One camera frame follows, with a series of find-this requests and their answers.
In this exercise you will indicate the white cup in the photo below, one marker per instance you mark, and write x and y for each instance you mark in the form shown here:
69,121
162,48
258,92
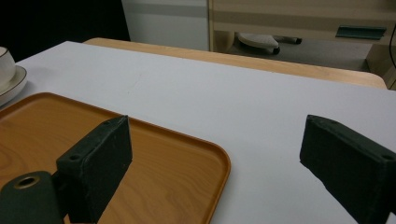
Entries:
4,67

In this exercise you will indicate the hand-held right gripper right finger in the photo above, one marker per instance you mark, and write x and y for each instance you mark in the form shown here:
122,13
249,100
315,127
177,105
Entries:
351,168

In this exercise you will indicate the grey slipper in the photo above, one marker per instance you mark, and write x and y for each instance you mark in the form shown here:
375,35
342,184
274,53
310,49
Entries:
258,41

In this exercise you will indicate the beige wooden cabinet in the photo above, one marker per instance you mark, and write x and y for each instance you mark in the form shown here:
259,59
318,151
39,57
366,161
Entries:
299,18

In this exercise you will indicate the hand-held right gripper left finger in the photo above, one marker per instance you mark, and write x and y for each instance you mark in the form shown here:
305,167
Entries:
99,161

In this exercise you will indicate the white saucer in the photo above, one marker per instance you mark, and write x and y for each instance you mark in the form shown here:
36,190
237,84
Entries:
14,85

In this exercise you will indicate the wooden tray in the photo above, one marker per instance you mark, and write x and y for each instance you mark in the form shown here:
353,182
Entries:
174,174

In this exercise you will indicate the white cabinet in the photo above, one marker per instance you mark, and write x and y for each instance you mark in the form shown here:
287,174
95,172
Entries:
169,23

